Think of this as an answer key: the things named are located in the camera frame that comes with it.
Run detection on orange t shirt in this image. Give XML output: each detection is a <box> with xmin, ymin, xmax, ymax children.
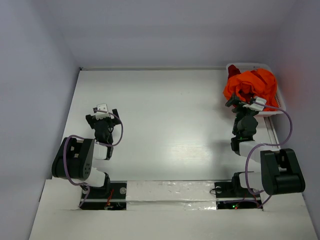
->
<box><xmin>223</xmin><ymin>68</ymin><xmax>279</xmax><ymax>107</ymax></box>

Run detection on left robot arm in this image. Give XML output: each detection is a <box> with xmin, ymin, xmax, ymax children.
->
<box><xmin>51</xmin><ymin>104</ymin><xmax>124</xmax><ymax>198</ymax></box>

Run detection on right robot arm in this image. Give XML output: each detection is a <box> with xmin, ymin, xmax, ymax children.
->
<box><xmin>225</xmin><ymin>93</ymin><xmax>306</xmax><ymax>196</ymax></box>

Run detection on dark red t shirt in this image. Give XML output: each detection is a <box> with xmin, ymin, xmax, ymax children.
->
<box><xmin>227</xmin><ymin>64</ymin><xmax>241</xmax><ymax>78</ymax></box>

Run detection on white plastic basket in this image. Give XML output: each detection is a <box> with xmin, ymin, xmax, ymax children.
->
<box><xmin>223</xmin><ymin>62</ymin><xmax>286</xmax><ymax>116</ymax></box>

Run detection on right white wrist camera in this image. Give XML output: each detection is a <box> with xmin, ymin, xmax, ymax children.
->
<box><xmin>244</xmin><ymin>96</ymin><xmax>267</xmax><ymax>112</ymax></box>

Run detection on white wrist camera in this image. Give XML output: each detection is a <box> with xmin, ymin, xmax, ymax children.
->
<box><xmin>93</xmin><ymin>103</ymin><xmax>110</xmax><ymax>120</ymax></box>
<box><xmin>244</xmin><ymin>96</ymin><xmax>267</xmax><ymax>112</ymax></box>

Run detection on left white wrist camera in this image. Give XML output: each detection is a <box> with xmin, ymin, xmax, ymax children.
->
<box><xmin>93</xmin><ymin>103</ymin><xmax>110</xmax><ymax>120</ymax></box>

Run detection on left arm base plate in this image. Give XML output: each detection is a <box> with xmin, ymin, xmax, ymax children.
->
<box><xmin>80</xmin><ymin>181</ymin><xmax>127</xmax><ymax>211</ymax></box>

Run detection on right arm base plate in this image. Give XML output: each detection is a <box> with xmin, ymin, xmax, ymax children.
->
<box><xmin>209</xmin><ymin>181</ymin><xmax>262</xmax><ymax>210</ymax></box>

